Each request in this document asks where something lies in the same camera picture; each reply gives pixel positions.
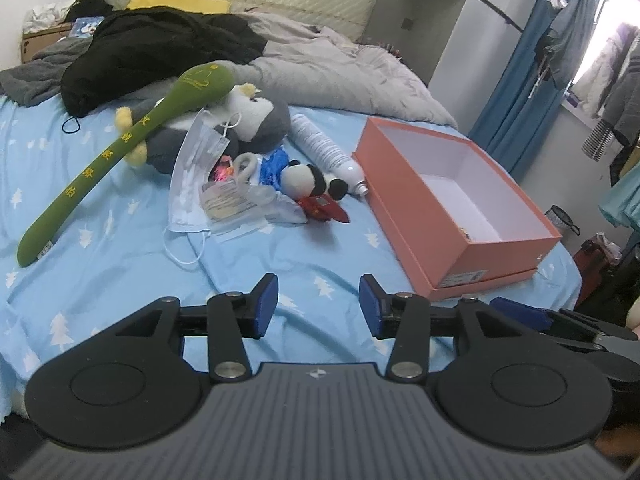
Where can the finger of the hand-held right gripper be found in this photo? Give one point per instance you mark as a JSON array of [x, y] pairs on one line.
[[617, 360], [520, 312]]

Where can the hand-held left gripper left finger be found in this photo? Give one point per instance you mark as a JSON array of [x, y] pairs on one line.
[[267, 305]]

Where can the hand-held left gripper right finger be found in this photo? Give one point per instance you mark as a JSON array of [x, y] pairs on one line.
[[369, 305]]

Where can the orange cardboard box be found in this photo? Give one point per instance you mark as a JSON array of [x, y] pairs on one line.
[[425, 240]]

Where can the clear plastic card packet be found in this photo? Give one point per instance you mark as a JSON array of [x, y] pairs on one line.
[[225, 205]]

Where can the small panda plush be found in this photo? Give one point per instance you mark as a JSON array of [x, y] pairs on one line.
[[300, 177]]

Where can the blue face mask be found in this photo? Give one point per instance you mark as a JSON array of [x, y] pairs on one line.
[[192, 170]]

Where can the person's right forearm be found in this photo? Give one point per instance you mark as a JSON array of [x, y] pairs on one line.
[[620, 442]]

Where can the red suitcase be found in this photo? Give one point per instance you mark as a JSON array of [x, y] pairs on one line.
[[587, 270]]

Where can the black mesh bin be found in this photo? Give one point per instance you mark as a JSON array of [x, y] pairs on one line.
[[562, 217]]

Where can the blue plastic packet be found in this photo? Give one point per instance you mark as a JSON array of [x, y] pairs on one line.
[[272, 167]]

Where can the blue printed bed sheet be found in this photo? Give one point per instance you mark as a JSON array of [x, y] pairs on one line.
[[125, 270]]

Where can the teal cloth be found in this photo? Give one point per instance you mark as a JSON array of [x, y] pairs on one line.
[[625, 200]]

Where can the white spray bottle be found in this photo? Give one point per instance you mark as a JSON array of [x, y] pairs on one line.
[[320, 145]]

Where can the grey penguin plush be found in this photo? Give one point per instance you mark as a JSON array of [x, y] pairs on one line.
[[265, 120]]

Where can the blue curtain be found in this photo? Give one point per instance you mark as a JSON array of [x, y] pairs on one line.
[[515, 85]]

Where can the beige duvet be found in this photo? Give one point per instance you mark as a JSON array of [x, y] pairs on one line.
[[350, 75]]

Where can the long green plush stick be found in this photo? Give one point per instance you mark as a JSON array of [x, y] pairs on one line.
[[195, 85]]

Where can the grey striped hanging garment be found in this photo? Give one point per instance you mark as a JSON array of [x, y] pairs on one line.
[[625, 100]]

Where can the white hanging coat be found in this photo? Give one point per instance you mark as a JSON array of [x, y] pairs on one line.
[[600, 75]]

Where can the grey-blue hanging shirt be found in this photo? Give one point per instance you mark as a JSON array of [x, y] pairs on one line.
[[570, 35]]

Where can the black jacket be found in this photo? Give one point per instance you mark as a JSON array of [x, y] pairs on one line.
[[150, 45]]

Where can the black curved pole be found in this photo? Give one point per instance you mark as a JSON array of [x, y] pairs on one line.
[[495, 7]]

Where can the yellow pillow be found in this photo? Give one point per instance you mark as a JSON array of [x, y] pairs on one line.
[[165, 0]]

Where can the dark grey fleece blanket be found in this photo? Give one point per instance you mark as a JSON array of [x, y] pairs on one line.
[[35, 75]]

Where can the blue book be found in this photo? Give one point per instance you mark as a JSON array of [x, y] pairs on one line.
[[85, 27]]

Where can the black cloth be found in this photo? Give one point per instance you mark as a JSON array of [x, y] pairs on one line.
[[90, 7]]

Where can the brown cardboard box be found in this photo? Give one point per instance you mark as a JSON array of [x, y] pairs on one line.
[[40, 42]]

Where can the white crumpled clothes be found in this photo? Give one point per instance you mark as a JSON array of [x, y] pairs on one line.
[[45, 15]]

